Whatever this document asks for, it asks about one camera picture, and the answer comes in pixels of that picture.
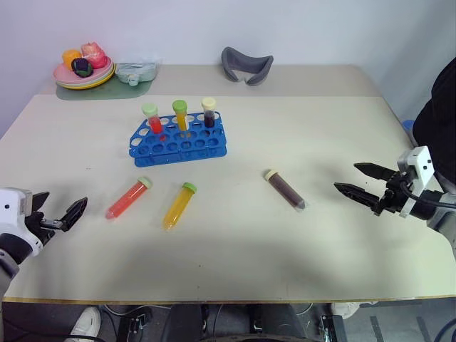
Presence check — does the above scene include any clear plastic pouch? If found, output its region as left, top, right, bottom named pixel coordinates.
left=114, top=53, right=161, bottom=86

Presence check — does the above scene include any orange toy fruit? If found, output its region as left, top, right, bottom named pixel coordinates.
left=61, top=48, right=83, bottom=71

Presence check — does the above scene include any white shoe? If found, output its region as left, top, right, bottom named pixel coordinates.
left=69, top=306, right=103, bottom=338
left=331, top=301, right=379, bottom=319

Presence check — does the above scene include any pink toy food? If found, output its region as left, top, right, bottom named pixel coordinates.
left=81, top=41, right=110, bottom=70

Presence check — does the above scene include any red tube pale green cap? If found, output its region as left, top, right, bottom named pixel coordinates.
left=141, top=102, right=165, bottom=135
left=105, top=176, right=154, bottom=221

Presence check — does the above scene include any dark tube cream cap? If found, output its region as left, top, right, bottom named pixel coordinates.
left=263, top=170, right=307, bottom=213
left=201, top=97, right=217, bottom=129

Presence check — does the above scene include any person in black clothing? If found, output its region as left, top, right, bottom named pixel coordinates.
left=413, top=56, right=456, bottom=195

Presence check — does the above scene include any blue test tube rack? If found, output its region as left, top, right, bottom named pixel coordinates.
left=128, top=112, right=228, bottom=168

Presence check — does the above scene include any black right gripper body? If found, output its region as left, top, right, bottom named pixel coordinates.
left=372, top=170, right=416, bottom=217

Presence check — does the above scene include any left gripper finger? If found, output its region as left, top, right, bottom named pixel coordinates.
left=31, top=192, right=51, bottom=216
left=58, top=197, right=89, bottom=232

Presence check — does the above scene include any yellow plate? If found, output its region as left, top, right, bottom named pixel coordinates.
left=58, top=66, right=118, bottom=92

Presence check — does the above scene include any orange tube green cap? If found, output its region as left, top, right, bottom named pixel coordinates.
left=172, top=99, right=190, bottom=138
left=162, top=182, right=197, bottom=232

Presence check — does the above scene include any pale green plate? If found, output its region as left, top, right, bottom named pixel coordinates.
left=55, top=63, right=117, bottom=88

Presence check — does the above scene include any purple black toy ball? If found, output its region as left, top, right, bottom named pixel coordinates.
left=71, top=58, right=94, bottom=78

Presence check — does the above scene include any grey foam face pad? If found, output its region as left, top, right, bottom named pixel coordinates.
left=221, top=46, right=274, bottom=86

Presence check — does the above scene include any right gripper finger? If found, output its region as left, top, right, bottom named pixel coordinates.
left=353, top=162, right=397, bottom=183
left=333, top=182, right=385, bottom=212

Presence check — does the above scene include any green table mat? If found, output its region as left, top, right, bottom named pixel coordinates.
left=56, top=80, right=154, bottom=102

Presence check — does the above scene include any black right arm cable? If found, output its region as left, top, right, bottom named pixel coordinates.
left=400, top=181, right=456, bottom=209

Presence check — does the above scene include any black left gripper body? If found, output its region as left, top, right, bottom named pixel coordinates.
left=24, top=210, right=69, bottom=247

